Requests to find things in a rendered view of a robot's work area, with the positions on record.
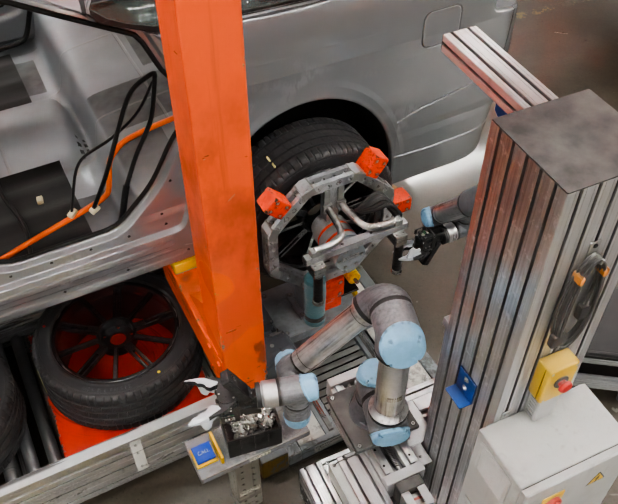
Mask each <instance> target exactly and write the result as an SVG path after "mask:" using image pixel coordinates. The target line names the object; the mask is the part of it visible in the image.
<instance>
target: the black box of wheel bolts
mask: <svg viewBox="0 0 618 504"><path fill-rule="evenodd" d="M261 409H262V413H255V414H249V415H243V416H240V419H241V421H238V422H231V423H225V424H221V418H222V417H219V418H220V425H221V429H222V433H223V436H224V440H225V443H226V446H227V450H228V453H229V457H230V458H233V457H236V456H240V455H243V454H247V453H250V452H253V451H257V450H260V449H264V448H267V447H270V446H274V445H277V444H281V443H282V425H281V422H280V419H279V416H278V414H277V411H276V408H275V407H274V408H267V409H265V408H264V407H263V408H261Z"/></svg>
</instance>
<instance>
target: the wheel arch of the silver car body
mask: <svg viewBox="0 0 618 504"><path fill-rule="evenodd" d="M314 117H317V118H318V117H327V118H333V119H337V120H340V121H343V122H345V123H347V124H349V125H350V126H352V127H353V128H354V129H355V130H356V131H357V132H358V133H359V134H360V135H361V136H362V137H363V138H364V139H365V140H366V142H367V143H368V144H369V145H370V146H371V147H375V148H378V149H380V150H381V151H382V152H383V153H384V155H385V156H386V157H387V158H388V159H389V161H388V163H387V164H386V165H387V166H388V169H389V171H390V173H391V177H392V173H393V165H394V152H393V144H392V140H391V136H390V133H389V131H388V129H387V127H386V125H385V123H384V122H383V120H382V119H381V118H380V116H379V115H378V114H377V113H376V112H375V111H374V110H372V109H371V108H370V107H368V106H366V105H365V104H363V103H361V102H358V101H356V100H352V99H348V98H342V97H325V98H318V99H313V100H309V101H306V102H302V103H300V104H297V105H295V106H292V107H290V108H288V109H286V110H284V111H282V112H281V113H279V114H277V115H276V116H274V117H273V118H271V119H270V120H268V121H267V122H266V123H264V124H263V125H262V126H261V127H263V126H264V127H265V128H267V129H268V131H269V134H270V133H271V132H272V133H273V131H275V130H276V129H279V128H280V127H282V126H283V127H284V125H287V124H291V123H292V122H295V121H298V120H302V119H307V118H314ZM261 127H259V128H258V129H257V130H256V131H255V132H254V133H253V134H252V135H251V136H250V139H251V148H252V147H253V146H254V145H256V141H255V139H254V134H255V133H256V132H257V131H258V130H259V129H260V128H261Z"/></svg>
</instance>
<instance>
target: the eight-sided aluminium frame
mask: <svg viewBox="0 0 618 504"><path fill-rule="evenodd" d="M365 175H366V173H365V172H364V171H363V169H362V168H361V167H360V166H359V165H358V164H357V163H354V162H351V163H346V164H345V165H342V166H339V167H337V168H334V169H331V170H328V171H325V172H322V173H319V174H316V175H313V176H310V177H308V178H306V177H305V178H304V179H302V180H299V181H298V182H297V183H296V184H295V185H294V187H293V188H292V189H291V191H290V192H289V193H288V194H287V195H286V198H287V199H288V201H289V202H290V203H291V205H292V207H291V208H290V210H289V211H288V212H287V213H286V214H285V216H284V217H283V218H282V219H281V220H279V219H277V218H275V217H272V216H269V217H268V218H267V219H265V221H264V223H263V224H262V225H261V232H262V247H263V263H264V268H265V269H266V271H267V272H268V274H269V275H270V277H273V278H275V279H279V280H282V281H285V282H288V283H291V284H294V285H297V286H300V287H302V288H304V280H303V277H304V275H305V274H306V273H307V272H308V270H306V271H301V270H299V269H296V268H293V267H290V266H288V265H285V264H282V263H279V252H278V235H279V234H280V232H281V231H282V230H283V229H284V228H285V226H286V225H287V224H288V223H289V222H290V221H291V219H292V218H293V217H294V216H295V215H296V213H297V212H298V211H299V210H300V209H301V208H302V206H303V205H304V204H305V203H306V202H307V200H308V199H309V198H311V197H312V196H315V195H317V194H320V193H323V192H324V191H327V190H332V189H334V188H337V187H338V186H341V185H346V184H348V183H351V182H354V181H358V182H360V183H362V184H364V185H366V186H367V187H369V188H371V189H373V190H375V191H381V192H383V193H385V194H386V195H387V196H388V197H389V199H391V200H392V202H393V198H394V196H395V195H394V189H393V188H392V187H391V185H390V184H389V183H388V182H387V181H386V180H384V179H383V178H381V177H379V176H378V177H377V179H375V178H372V177H369V176H365ZM391 217H392V214H391V213H390V212H389V210H388V209H387V208H384V209H382V210H380V211H377V212H375V221H374V223H379V222H382V221H385V220H388V219H390V218H391ZM383 238H384V237H383ZM383 238H380V239H377V240H375V241H372V242H370V243H367V244H364V245H363V246H364V247H365V255H364V257H363V259H362V260H361V262H362V261H363V260H364V259H365V258H366V257H367V256H368V254H369V253H370V252H371V251H372V250H373V249H374V248H375V247H376V246H377V244H378V243H379V242H380V241H381V240H382V239H383ZM361 262H360V263H361ZM360 263H359V264H360ZM324 264H325V265H326V270H327V271H326V278H327V280H326V281H328V280H330V279H333V278H335V277H338V276H340V275H343V274H345V273H350V272H351V271H353V270H355V269H356V268H357V267H358V266H360V265H359V264H357V265H356V266H355V267H353V268H351V269H348V270H340V269H338V268H337V267H336V266H335V264H334V263H333V262H331V261H329V262H326V263H324Z"/></svg>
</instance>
